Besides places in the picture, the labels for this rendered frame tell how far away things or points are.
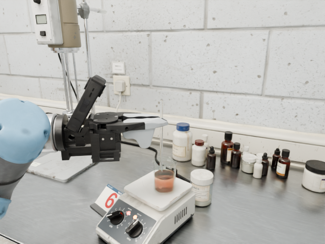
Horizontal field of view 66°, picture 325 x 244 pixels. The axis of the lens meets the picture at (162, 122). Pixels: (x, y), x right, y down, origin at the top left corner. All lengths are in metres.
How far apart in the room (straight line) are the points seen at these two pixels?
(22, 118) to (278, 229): 0.57
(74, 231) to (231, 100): 0.68
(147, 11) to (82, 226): 0.79
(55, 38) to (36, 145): 0.53
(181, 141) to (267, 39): 0.44
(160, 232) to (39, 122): 0.33
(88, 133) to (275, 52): 0.68
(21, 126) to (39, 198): 0.46
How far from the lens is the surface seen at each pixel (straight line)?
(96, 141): 0.48
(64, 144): 0.50
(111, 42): 1.16
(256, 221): 0.68
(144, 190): 0.59
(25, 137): 0.34
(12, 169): 0.39
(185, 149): 0.89
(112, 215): 0.57
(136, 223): 0.53
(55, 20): 0.84
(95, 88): 0.47
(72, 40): 0.87
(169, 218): 0.56
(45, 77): 1.48
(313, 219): 0.74
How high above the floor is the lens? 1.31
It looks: 18 degrees down
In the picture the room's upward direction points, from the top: straight up
